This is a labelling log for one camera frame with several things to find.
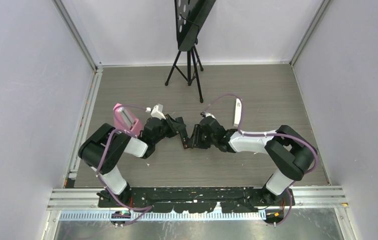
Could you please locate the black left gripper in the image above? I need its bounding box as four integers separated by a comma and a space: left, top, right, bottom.
153, 114, 186, 145

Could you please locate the white remote control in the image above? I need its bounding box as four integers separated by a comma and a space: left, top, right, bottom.
233, 98, 242, 127

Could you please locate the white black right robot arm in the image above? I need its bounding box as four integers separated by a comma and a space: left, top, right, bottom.
183, 116, 318, 205

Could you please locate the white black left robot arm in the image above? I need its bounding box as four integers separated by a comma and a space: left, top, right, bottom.
78, 114, 186, 207

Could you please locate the pink metronome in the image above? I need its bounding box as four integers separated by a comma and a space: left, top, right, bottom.
113, 103, 143, 138

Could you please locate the black music stand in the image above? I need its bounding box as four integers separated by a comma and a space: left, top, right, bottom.
165, 0, 216, 103

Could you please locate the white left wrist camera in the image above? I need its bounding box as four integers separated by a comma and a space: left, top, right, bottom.
145, 104, 166, 120

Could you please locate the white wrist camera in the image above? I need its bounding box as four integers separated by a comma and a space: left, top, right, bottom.
200, 111, 216, 120
145, 104, 166, 120

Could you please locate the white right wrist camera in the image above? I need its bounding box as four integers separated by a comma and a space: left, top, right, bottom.
200, 111, 216, 120

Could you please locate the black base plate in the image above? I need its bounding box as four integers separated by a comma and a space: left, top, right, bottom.
97, 186, 294, 214

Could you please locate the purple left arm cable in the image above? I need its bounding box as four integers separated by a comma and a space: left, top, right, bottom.
95, 104, 155, 227

